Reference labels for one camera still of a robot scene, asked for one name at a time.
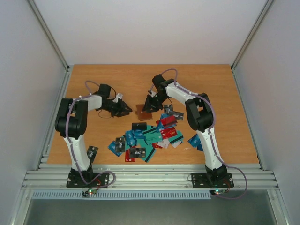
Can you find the black vip card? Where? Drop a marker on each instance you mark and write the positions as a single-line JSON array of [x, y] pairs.
[[120, 144], [137, 152], [177, 115], [91, 153]]

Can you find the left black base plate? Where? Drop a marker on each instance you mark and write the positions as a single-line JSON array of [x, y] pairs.
[[90, 179]]

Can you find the black plain card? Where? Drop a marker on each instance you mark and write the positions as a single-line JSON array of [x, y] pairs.
[[139, 126]]

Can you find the left controller board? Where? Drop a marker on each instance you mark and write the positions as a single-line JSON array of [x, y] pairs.
[[90, 193]]

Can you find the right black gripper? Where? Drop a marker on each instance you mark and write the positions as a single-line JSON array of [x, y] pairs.
[[153, 101]]

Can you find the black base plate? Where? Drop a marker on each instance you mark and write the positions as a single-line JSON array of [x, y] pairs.
[[90, 179], [202, 180]]

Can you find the blue card left edge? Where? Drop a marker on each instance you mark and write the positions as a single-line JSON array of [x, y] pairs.
[[112, 148]]

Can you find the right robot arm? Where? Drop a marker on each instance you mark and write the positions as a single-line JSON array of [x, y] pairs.
[[199, 116]]

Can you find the teal card pile bottom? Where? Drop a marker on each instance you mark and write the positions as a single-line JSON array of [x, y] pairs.
[[152, 137]]

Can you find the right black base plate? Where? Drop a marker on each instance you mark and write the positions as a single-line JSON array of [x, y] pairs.
[[202, 180]]

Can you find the right controller board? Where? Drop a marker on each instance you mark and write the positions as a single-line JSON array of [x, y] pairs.
[[218, 191]]

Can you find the black card top upper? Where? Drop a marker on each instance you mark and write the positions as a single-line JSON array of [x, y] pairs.
[[167, 109]]

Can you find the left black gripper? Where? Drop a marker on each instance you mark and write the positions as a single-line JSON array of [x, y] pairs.
[[122, 105]]

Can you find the blue card pile centre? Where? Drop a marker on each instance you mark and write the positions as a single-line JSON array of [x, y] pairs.
[[130, 138]]

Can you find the grey slotted cable duct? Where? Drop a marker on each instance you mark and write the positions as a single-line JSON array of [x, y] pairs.
[[123, 195]]

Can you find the red gold VIP card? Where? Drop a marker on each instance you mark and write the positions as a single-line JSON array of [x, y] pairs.
[[168, 132]]

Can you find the dark red card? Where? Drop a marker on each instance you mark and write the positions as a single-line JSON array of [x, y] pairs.
[[168, 121]]

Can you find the controller board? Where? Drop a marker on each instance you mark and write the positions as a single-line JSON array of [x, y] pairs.
[[90, 193], [218, 191]]

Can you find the aluminium frame rails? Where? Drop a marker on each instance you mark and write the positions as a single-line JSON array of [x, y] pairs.
[[152, 177]]

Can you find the black VIP card top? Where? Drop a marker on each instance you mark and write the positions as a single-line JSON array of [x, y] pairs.
[[177, 115]]

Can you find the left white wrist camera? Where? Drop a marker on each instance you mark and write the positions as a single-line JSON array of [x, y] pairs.
[[118, 98]]

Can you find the blue card right upper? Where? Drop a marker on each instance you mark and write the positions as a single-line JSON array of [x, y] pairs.
[[194, 141]]

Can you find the black VIP card far left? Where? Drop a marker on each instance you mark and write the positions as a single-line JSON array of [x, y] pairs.
[[91, 153]]

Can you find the brown leather card holder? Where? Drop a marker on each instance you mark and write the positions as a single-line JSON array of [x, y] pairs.
[[142, 115]]

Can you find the black VIP card bottom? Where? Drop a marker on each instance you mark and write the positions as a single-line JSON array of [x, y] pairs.
[[137, 152]]

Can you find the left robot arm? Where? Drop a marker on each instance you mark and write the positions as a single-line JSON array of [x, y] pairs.
[[71, 123]]

